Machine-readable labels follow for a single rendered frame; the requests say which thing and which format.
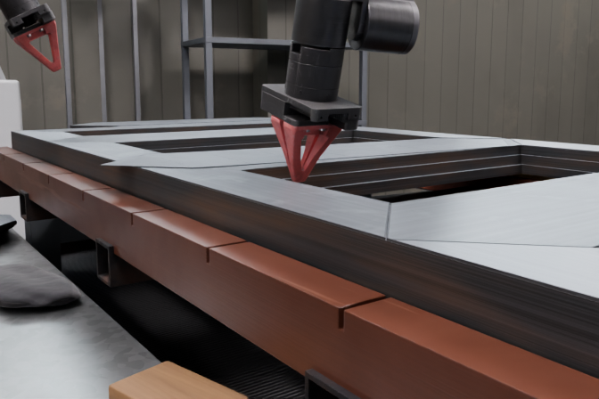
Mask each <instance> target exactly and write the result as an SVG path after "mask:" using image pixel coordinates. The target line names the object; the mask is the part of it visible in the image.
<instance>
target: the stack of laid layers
mask: <svg viewBox="0 0 599 399"><path fill-rule="evenodd" d="M267 127H273V125H272V124H251V125H230V126H187V127H164V128H143V129H121V130H99V131H77V132H66V133H71V134H78V135H82V136H90V135H110V134H149V133H168V132H188V131H208V130H227V129H247V128H267ZM11 136H12V149H15V150H17V151H21V152H23V153H26V154H28V155H30V156H32V157H35V158H37V159H41V160H43V161H46V162H48V163H51V164H53V165H56V166H57V167H61V168H64V169H66V170H69V171H71V172H73V173H76V174H78V175H82V176H84V177H86V178H89V179H91V180H94V181H96V182H98V183H102V184H105V185H107V186H110V187H111V188H114V189H116V190H119V191H123V192H124V193H127V194H130V195H132V196H135V197H137V198H139V199H141V200H145V201H148V202H150V203H152V204H155V205H157V206H160V207H162V208H165V209H168V210H170V211H173V212H175V213H178V214H179V215H182V216H186V217H189V218H191V219H193V220H195V221H198V222H200V223H203V224H206V225H208V226H211V227H214V228H216V229H219V230H220V231H223V232H227V233H229V234H232V235H233V236H236V237H239V238H241V239H244V240H246V241H247V242H252V243H254V244H257V245H259V246H261V247H263V248H268V249H270V250H273V251H274V252H277V253H279V254H282V255H284V256H287V257H290V258H292V259H295V260H298V261H300V262H302V263H304V264H307V265H311V266H313V267H315V268H317V269H320V270H323V271H325V272H328V273H331V274H333V275H336V276H338V277H341V278H342V279H345V280H347V281H352V282H354V283H356V284H358V285H361V286H363V287H366V288H368V289H371V290H374V291H376V292H379V293H382V294H383V295H386V298H389V297H392V298H395V299H396V300H399V301H401V302H404V303H407V304H409V305H412V306H415V307H417V308H420V309H422V310H424V311H426V312H429V313H431V314H436V315H437V316H440V317H442V318H445V319H447V320H450V321H452V322H455V323H458V324H460V325H463V326H465V327H467V328H470V329H472V330H476V331H478V332H480V333H483V334H485V335H488V336H491V337H492V338H496V339H499V340H501V341H504V342H505V343H508V344H510V345H513V346H517V347H519V348H521V349H524V350H526V351H529V352H531V353H533V354H537V355H539V356H542V357H544V358H546V359H549V360H551V361H554V362H558V363H559V364H562V365H564V366H567V367H569V368H572V369H574V370H576V371H580V372H583V373H585V374H587V375H589V376H592V377H594V378H597V379H599V300H597V299H594V298H591V297H585V296H582V295H579V294H576V293H572V292H569V291H566V290H563V289H557V288H554V287H551V286H547V285H545V284H541V283H538V282H535V281H530V280H526V279H523V278H520V277H517V276H513V275H511V274H507V273H501V272H499V271H495V270H492V269H488V268H486V267H482V266H479V265H474V264H470V263H467V262H464V261H461V260H458V259H454V258H452V257H448V256H442V255H440V254H436V253H433V252H430V251H427V250H423V249H420V248H415V247H411V246H408V245H405V244H402V243H398V242H395V241H392V240H387V232H388V224H389V218H388V224H387V231H386V239H384V238H381V237H377V236H374V235H371V234H368V233H364V232H359V231H356V230H352V229H349V228H346V227H343V226H339V225H337V224H331V223H327V222H325V221H321V220H318V219H315V218H312V217H309V216H304V215H300V214H297V213H293V212H291V211H287V210H284V209H280V208H275V207H272V206H268V205H266V204H262V203H259V202H256V201H253V200H249V199H244V198H241V197H238V196H234V195H232V194H228V193H225V192H221V191H216V190H213V189H210V188H207V187H203V186H200V185H197V184H194V183H188V182H185V181H182V180H178V179H176V178H172V177H169V176H165V175H161V174H157V173H154V172H151V171H148V170H144V169H141V168H140V167H116V166H100V165H101V164H105V163H110V162H113V160H110V159H105V158H101V157H98V156H95V155H92V154H89V153H85V152H83V151H77V150H73V149H71V148H67V147H64V146H61V145H58V144H54V143H51V142H46V141H42V140H39V139H36V138H33V137H29V136H26V135H23V134H17V133H14V132H12V131H11ZM431 138H436V137H426V136H416V135H405V134H386V133H375V132H366V131H355V130H350V131H340V133H339V134H338V135H337V136H336V137H335V139H334V140H333V141H332V143H331V144H338V143H369V142H385V141H400V140H415V139H431ZM491 140H505V141H506V142H507V143H508V144H509V146H507V147H495V148H482V149H469V150H458V151H434V152H421V153H409V154H397V155H384V156H372V157H359V158H347V159H323V160H318V161H317V162H316V164H315V166H314V167H313V169H312V171H311V172H310V174H309V176H308V178H307V179H306V181H305V182H300V183H304V184H308V185H312V186H316V187H321V188H325V189H329V190H333V191H341V192H345V193H349V194H353V195H357V196H359V195H366V194H373V193H379V192H386V191H399V190H405V189H412V188H419V187H425V186H432V185H439V184H446V183H459V182H465V181H472V180H479V179H486V178H492V177H499V176H506V175H518V174H525V175H537V176H544V177H551V178H563V177H569V176H575V175H586V174H593V173H599V152H598V151H578V150H568V149H558V148H547V147H537V146H528V145H521V144H519V143H517V142H515V141H513V140H511V139H491ZM116 143H119V144H123V145H127V146H132V147H136V148H140V149H144V150H148V151H156V152H160V153H176V152H194V151H228V150H245V149H261V148H276V147H281V145H280V143H279V141H278V138H277V136H276V134H267V135H250V136H234V137H217V138H200V139H183V140H166V141H149V142H116ZM189 169H228V170H242V171H247V172H251V173H255V174H259V175H267V176H271V177H275V178H280V179H283V180H288V181H292V179H291V175H290V171H289V168H288V166H287V163H286V162H284V163H271V164H258V165H244V166H230V167H203V168H189ZM292 182H293V181H292Z"/></svg>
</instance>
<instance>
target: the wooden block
mask: <svg viewBox="0 0 599 399"><path fill-rule="evenodd" d="M109 399H249V397H248V396H246V395H243V394H241V393H238V392H236V391H234V390H233V389H230V388H228V387H225V386H223V385H220V384H218V383H217V382H215V381H213V380H210V379H207V378H205V377H203V376H201V375H199V374H197V373H195V372H193V371H190V370H188V369H186V368H183V367H181V366H179V365H177V364H175V363H172V362H169V361H166V362H163V363H160V364H158V365H156V366H153V367H151V368H149V369H147V370H143V371H141V372H138V373H136V374H135V375H132V376H130V377H127V378H125V379H122V380H120V381H117V382H115V383H112V384H110V385H109Z"/></svg>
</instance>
